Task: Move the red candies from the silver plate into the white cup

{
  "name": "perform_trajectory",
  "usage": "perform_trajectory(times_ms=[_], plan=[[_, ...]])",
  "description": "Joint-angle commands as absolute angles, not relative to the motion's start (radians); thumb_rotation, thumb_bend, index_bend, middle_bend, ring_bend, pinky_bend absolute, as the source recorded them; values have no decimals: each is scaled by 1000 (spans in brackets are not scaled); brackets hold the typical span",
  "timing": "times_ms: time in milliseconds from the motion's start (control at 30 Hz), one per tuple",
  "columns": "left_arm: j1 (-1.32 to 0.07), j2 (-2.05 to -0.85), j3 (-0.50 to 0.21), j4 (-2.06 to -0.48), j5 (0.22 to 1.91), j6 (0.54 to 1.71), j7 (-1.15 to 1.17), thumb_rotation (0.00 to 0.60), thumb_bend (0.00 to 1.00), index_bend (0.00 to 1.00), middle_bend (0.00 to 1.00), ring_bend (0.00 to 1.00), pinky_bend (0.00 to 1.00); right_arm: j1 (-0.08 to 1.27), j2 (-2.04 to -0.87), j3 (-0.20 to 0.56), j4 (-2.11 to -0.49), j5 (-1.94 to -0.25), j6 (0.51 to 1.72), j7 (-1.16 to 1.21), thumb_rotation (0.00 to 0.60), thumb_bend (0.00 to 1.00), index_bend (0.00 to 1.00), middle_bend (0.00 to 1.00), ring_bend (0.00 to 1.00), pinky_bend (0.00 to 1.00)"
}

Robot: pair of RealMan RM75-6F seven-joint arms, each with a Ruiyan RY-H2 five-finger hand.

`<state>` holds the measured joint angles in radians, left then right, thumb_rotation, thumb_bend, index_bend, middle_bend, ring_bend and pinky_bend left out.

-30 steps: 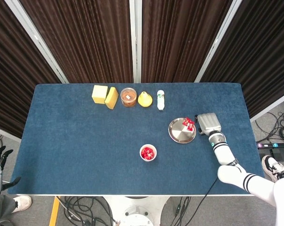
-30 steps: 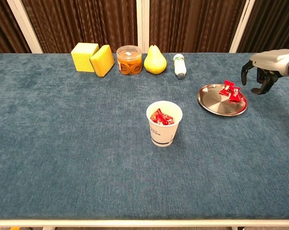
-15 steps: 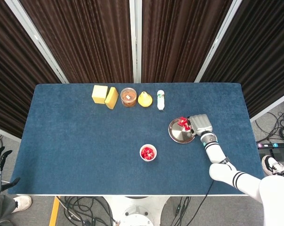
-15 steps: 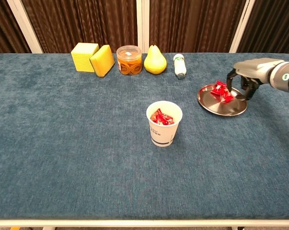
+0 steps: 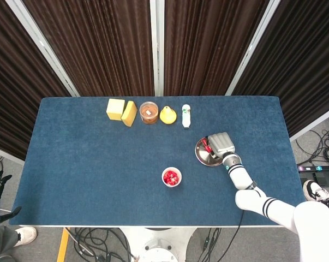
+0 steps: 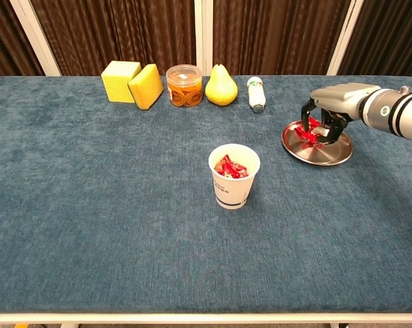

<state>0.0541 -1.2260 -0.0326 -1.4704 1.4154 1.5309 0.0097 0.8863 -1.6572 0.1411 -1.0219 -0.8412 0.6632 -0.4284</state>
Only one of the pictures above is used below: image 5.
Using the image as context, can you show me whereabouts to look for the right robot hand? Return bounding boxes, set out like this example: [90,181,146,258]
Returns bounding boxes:
[203,132,236,159]

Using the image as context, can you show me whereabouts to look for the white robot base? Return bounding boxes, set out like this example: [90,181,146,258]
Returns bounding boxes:
[117,227,198,262]

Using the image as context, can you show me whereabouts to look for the round metal plate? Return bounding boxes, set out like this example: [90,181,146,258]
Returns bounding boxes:
[194,136,228,167]

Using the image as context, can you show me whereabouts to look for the white paper cup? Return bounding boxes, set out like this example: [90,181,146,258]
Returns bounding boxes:
[161,167,183,188]

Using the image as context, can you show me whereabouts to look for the gray trouser leg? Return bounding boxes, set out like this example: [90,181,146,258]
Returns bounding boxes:
[0,226,20,262]

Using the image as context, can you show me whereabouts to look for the small white bottle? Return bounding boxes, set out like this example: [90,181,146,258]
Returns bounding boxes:
[181,104,192,129]

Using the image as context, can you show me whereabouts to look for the yellow pear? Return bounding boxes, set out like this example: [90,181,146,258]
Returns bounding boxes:
[159,105,178,126]

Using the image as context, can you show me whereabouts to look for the yellow floor tape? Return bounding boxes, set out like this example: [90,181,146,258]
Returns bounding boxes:
[57,228,71,262]

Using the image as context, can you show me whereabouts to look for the clear jar orange contents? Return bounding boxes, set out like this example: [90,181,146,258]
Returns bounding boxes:
[139,101,159,125]

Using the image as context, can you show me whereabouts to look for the brown fabric partition panel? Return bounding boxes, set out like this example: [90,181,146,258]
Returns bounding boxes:
[225,0,329,142]
[22,0,157,97]
[0,0,80,164]
[156,0,271,96]

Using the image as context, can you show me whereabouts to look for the yellow rounded sponge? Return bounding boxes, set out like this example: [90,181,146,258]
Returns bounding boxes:
[121,100,138,128]

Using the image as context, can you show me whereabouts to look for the black and white sneaker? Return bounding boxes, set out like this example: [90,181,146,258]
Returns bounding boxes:
[302,179,329,205]

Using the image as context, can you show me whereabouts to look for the black foot pedals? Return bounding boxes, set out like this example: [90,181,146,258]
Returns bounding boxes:
[307,170,329,187]

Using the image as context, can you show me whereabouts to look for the yellow sponge cube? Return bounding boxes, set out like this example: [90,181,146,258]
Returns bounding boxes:
[106,98,126,121]

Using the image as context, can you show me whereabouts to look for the blue table cloth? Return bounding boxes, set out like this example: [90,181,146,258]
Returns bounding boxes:
[8,96,314,227]

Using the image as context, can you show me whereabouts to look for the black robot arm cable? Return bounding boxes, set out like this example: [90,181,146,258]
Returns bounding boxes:
[205,209,246,262]

